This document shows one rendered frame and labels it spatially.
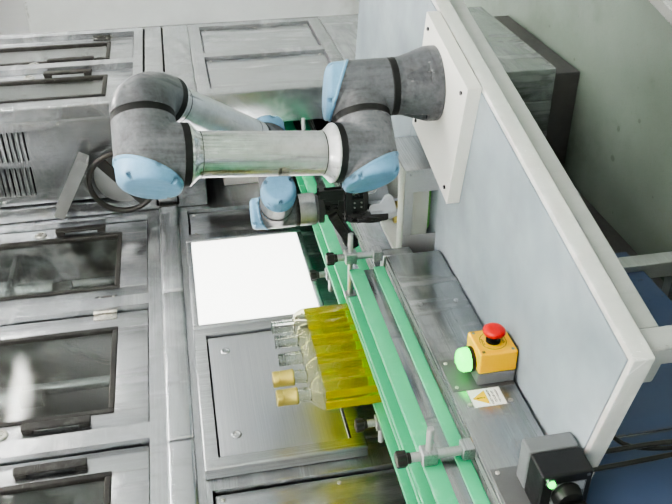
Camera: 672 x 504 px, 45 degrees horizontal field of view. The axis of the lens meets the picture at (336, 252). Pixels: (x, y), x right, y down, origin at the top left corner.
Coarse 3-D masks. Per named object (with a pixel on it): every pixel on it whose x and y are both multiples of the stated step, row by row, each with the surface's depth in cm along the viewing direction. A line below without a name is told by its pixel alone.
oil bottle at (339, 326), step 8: (320, 320) 181; (328, 320) 181; (336, 320) 181; (344, 320) 181; (352, 320) 181; (304, 328) 179; (312, 328) 178; (320, 328) 178; (328, 328) 178; (336, 328) 178; (344, 328) 178; (352, 328) 178; (304, 336) 177; (312, 336) 177; (320, 336) 177; (328, 336) 177
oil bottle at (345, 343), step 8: (336, 336) 176; (344, 336) 176; (352, 336) 176; (304, 344) 175; (312, 344) 174; (320, 344) 174; (328, 344) 174; (336, 344) 174; (344, 344) 174; (352, 344) 174; (360, 344) 174; (304, 352) 173; (312, 352) 172; (320, 352) 172; (328, 352) 172; (336, 352) 173; (344, 352) 173; (304, 360) 173
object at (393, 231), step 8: (400, 168) 177; (400, 176) 176; (392, 184) 195; (400, 184) 177; (392, 192) 196; (400, 192) 178; (400, 200) 179; (400, 208) 180; (400, 216) 181; (384, 224) 198; (392, 224) 197; (400, 224) 182; (384, 232) 196; (392, 232) 194; (400, 232) 184; (392, 240) 191; (400, 240) 185; (392, 248) 189
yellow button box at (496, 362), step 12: (468, 336) 146; (480, 336) 145; (504, 336) 145; (480, 348) 142; (492, 348) 142; (504, 348) 142; (516, 348) 142; (480, 360) 141; (492, 360) 142; (504, 360) 142; (516, 360) 143; (480, 372) 143; (492, 372) 144; (504, 372) 144; (480, 384) 144
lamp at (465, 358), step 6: (462, 348) 145; (468, 348) 144; (456, 354) 145; (462, 354) 143; (468, 354) 143; (474, 354) 143; (456, 360) 145; (462, 360) 143; (468, 360) 143; (474, 360) 143; (462, 366) 143; (468, 366) 143; (474, 366) 143
